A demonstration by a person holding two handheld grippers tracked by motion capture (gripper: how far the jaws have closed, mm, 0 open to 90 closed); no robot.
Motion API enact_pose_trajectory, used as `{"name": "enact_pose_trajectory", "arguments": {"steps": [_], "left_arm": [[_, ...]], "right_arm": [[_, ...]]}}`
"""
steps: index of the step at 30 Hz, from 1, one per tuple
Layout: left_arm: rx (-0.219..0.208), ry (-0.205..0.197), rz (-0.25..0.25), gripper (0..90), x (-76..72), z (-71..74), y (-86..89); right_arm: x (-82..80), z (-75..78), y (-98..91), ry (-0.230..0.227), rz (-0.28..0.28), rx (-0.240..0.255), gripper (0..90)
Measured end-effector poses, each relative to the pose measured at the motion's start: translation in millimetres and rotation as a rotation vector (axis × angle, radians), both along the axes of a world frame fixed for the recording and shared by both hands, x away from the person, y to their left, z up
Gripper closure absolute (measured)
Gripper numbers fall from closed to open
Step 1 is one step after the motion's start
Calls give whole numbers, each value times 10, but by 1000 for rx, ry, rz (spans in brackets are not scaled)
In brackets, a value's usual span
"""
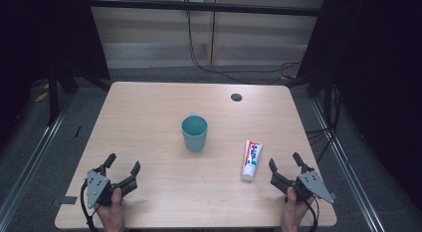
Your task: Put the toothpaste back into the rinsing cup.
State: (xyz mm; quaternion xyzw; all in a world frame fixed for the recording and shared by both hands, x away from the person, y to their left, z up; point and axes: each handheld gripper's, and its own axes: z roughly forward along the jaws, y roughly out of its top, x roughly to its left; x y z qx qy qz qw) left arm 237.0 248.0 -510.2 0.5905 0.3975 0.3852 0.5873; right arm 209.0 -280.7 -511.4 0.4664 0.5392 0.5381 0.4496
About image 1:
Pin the black tape strip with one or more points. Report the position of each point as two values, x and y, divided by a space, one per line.
68 200

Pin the small black floor tape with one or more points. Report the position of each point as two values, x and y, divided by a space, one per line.
78 131

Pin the metal floor rail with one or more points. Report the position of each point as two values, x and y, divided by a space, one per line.
345 162
30 169

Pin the dark round table grommet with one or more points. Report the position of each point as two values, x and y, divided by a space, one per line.
236 97

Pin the person's left hand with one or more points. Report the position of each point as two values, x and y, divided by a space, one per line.
113 213

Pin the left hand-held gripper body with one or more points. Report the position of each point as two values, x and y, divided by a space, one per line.
98 187

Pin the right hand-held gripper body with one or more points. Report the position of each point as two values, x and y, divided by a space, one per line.
313 184

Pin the white toothpaste tube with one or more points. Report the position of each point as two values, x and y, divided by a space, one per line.
251 159

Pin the black metal stand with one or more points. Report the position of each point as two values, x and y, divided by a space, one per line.
53 96

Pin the person's right hand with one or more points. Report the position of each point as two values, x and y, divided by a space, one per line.
293 213

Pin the black curtain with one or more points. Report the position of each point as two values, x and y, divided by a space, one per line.
375 76
43 36

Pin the yellow floor scrap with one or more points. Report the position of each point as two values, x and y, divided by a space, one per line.
41 97

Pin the black horizontal metal bar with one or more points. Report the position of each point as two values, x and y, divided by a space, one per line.
205 7

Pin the teal cup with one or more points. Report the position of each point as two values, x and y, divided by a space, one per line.
194 134

